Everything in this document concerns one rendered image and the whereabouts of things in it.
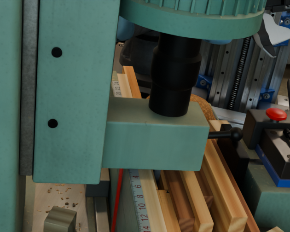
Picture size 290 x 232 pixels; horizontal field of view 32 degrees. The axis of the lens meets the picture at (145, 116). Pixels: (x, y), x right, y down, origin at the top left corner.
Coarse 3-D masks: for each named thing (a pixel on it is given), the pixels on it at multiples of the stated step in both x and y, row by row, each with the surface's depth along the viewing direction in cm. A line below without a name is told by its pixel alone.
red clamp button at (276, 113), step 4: (272, 108) 73; (276, 108) 73; (268, 112) 72; (272, 112) 71; (276, 112) 71; (280, 112) 72; (284, 112) 72; (268, 116) 71; (272, 116) 71; (276, 116) 71; (280, 116) 71; (284, 116) 71; (276, 120) 71; (280, 120) 72
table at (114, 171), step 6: (114, 168) 79; (114, 174) 78; (114, 180) 78; (114, 186) 78; (114, 192) 77; (120, 192) 71; (114, 198) 77; (120, 198) 71; (120, 204) 70; (120, 210) 70; (120, 216) 70; (120, 222) 70; (120, 228) 69; (126, 228) 65; (264, 228) 68
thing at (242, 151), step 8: (224, 128) 71; (224, 144) 71; (232, 144) 68; (240, 144) 68; (224, 152) 71; (232, 152) 68; (240, 152) 66; (232, 160) 67; (240, 160) 65; (248, 160) 65; (256, 160) 71; (232, 168) 67; (240, 168) 66; (240, 176) 66; (240, 184) 67
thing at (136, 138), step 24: (120, 120) 61; (144, 120) 62; (168, 120) 63; (192, 120) 64; (120, 144) 62; (144, 144) 63; (168, 144) 63; (192, 144) 64; (144, 168) 65; (168, 168) 65; (192, 168) 66
